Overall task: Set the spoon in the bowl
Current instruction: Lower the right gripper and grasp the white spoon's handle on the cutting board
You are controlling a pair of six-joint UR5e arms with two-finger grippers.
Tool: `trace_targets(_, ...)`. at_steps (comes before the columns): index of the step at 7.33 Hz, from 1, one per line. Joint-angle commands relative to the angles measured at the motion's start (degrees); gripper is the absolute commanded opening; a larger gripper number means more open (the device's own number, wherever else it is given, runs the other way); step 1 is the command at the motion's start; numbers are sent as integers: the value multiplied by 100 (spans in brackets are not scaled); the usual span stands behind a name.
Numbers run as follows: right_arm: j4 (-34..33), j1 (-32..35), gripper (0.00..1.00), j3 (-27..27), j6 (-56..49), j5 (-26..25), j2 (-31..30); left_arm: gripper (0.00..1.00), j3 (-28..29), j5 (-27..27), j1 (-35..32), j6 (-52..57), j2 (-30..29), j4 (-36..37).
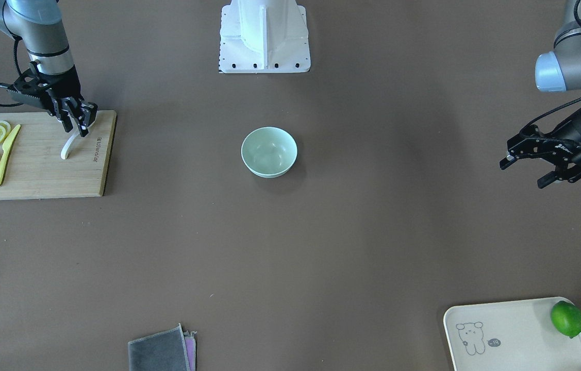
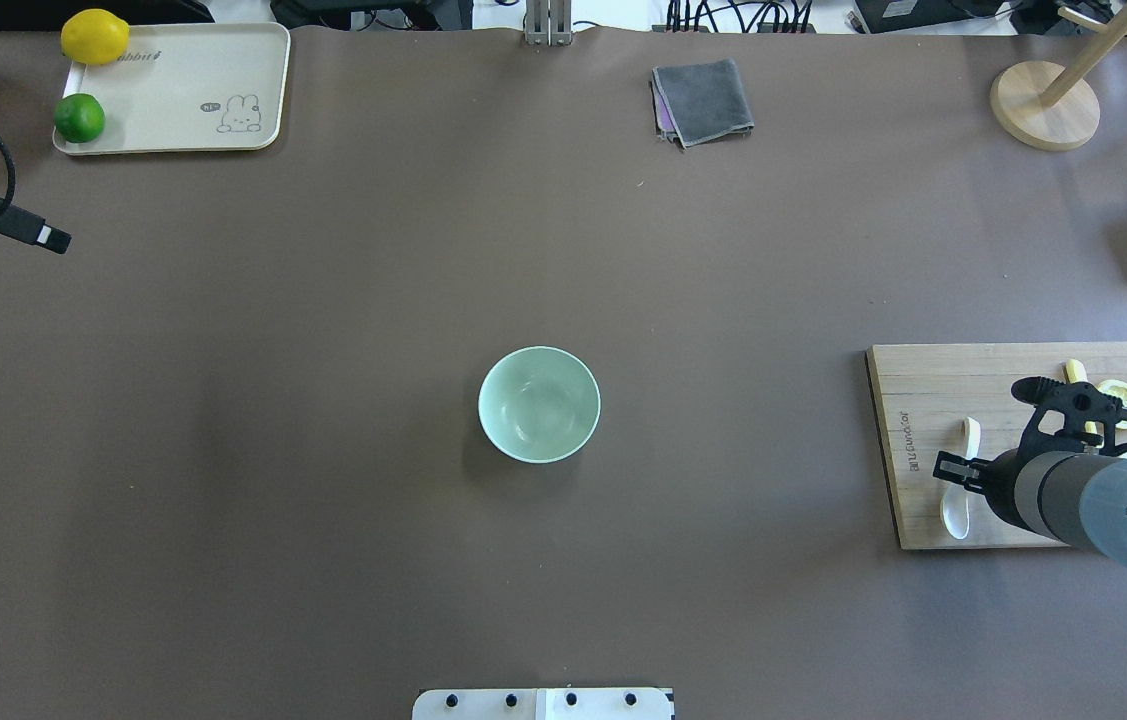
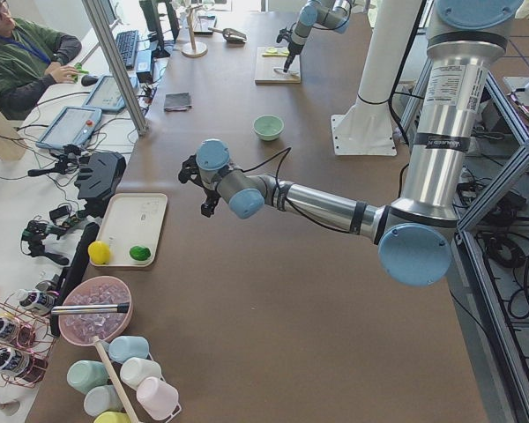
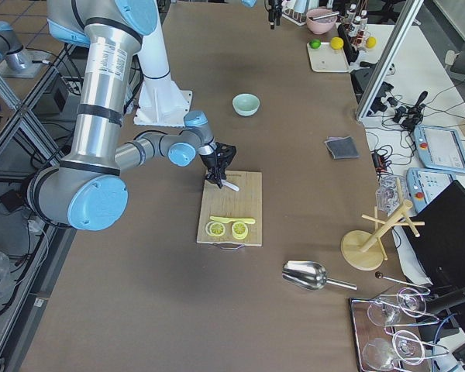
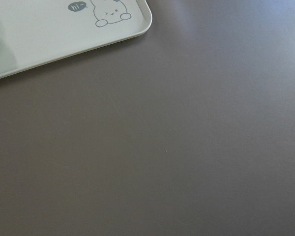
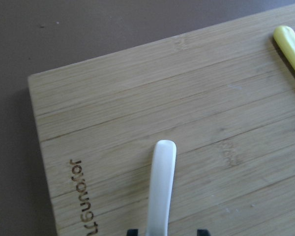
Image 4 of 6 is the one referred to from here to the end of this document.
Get bamboo cutting board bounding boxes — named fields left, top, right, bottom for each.
left=196, top=170, right=263, bottom=246

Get grey folded cloth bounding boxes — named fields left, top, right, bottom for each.
left=325, top=136, right=360, bottom=160

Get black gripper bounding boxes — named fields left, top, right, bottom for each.
left=200, top=142, right=236, bottom=189

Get lemon slice near handle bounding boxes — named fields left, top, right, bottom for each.
left=231, top=221, right=249, bottom=240

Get metal scoop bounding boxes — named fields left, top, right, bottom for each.
left=282, top=260, right=358, bottom=291

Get green lime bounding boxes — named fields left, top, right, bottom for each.
left=309, top=39, right=321, bottom=49

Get wine glass rack tray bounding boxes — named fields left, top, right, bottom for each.
left=349, top=286, right=449, bottom=371

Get clear plastic box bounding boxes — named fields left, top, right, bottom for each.
left=375, top=175, right=408, bottom=215

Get yellow plastic knife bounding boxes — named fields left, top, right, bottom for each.
left=209, top=216, right=256, bottom=225

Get pink bowl with ice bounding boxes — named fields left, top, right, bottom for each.
left=306, top=9, right=337, bottom=35

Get teach pendant near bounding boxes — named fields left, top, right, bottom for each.
left=406, top=167, right=456, bottom=213

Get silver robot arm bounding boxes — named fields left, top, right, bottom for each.
left=27, top=1, right=236, bottom=231
left=241, top=0, right=283, bottom=29

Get yellow lemon behind bar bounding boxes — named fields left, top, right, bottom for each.
left=366, top=36, right=377, bottom=49

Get copper wire bottle rack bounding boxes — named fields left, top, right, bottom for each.
left=343, top=3, right=370, bottom=50

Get black monitor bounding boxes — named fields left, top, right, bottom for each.
left=406, top=181, right=465, bottom=288

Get white pedestal column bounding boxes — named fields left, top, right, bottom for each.
left=134, top=1, right=192, bottom=127

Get aluminium frame post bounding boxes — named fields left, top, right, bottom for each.
left=355, top=0, right=424, bottom=122

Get wooden mug tree stand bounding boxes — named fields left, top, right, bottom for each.
left=340, top=200, right=425, bottom=271

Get teach pendant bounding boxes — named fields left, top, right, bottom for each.
left=413, top=124, right=465, bottom=174
left=406, top=167, right=456, bottom=213

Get lemon slice stacked pair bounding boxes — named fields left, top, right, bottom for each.
left=205, top=221, right=226, bottom=237

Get light green ceramic bowl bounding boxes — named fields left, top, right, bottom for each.
left=232, top=93, right=260, bottom=117

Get cream plastic tray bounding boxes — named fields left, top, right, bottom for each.
left=306, top=42, right=350, bottom=73

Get teach pendant far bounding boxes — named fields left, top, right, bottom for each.
left=413, top=124, right=465, bottom=174

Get metal tongs on bowl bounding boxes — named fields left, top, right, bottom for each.
left=308, top=12, right=339, bottom=21

